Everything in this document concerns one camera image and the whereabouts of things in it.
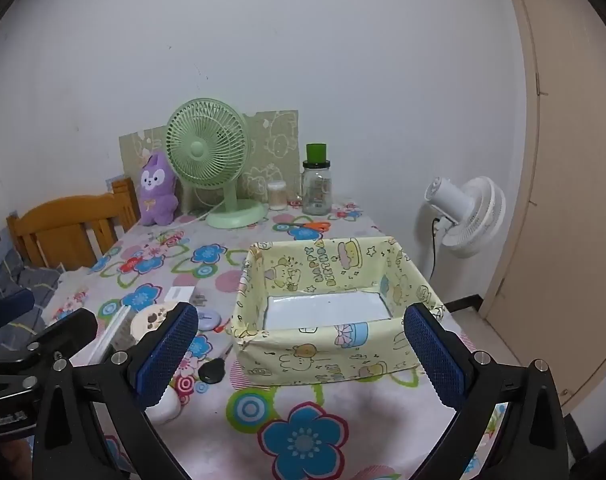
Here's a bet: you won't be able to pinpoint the glass jar with green lid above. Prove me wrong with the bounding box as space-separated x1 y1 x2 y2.
302 143 334 215

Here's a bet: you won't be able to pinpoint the round paw print compact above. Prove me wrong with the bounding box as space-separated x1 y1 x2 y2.
131 304 176 338

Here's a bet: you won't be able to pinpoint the purple plush toy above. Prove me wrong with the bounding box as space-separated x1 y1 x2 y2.
137 151 180 227

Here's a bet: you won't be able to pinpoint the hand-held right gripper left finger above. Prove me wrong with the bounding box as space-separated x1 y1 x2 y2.
33 301 200 480

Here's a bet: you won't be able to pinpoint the yellow cartoon printed box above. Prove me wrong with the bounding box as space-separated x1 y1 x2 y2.
231 236 446 386

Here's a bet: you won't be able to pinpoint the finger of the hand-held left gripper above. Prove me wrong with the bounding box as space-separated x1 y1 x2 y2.
0 307 100 376
0 287 36 346

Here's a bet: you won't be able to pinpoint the lilac round disc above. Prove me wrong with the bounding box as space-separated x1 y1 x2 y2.
195 309 225 332

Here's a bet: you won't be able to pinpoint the wooden chair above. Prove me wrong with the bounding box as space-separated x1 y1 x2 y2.
6 177 138 271

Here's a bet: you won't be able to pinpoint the white fan power cable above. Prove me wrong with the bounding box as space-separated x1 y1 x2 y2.
183 200 224 223

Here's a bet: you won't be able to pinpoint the clear cotton swab jar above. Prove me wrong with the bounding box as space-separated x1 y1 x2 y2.
268 180 287 211

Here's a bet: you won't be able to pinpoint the white standing fan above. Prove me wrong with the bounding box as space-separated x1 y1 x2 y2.
425 176 507 281

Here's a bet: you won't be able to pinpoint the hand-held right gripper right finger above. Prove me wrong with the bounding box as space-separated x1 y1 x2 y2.
404 302 568 480

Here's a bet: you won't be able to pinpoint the floral tablecloth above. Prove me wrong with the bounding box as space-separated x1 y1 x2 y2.
43 200 504 480

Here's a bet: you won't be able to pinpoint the black fan power cable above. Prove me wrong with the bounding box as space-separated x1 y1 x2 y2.
430 217 441 278

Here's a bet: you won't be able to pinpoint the beige door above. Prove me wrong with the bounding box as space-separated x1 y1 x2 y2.
478 0 606 416

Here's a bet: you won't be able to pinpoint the green desk fan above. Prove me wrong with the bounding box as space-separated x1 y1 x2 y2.
165 98 270 230

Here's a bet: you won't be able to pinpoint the orange handled scissors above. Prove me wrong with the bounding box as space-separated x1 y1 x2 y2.
278 220 331 235

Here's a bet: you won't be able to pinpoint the black key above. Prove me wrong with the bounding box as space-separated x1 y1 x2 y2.
199 345 234 386

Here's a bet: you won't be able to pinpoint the printed cardboard sheet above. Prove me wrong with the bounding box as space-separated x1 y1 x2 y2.
119 108 300 216

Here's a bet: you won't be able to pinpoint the plaid grey cushion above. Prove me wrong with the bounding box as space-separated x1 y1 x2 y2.
0 247 61 351

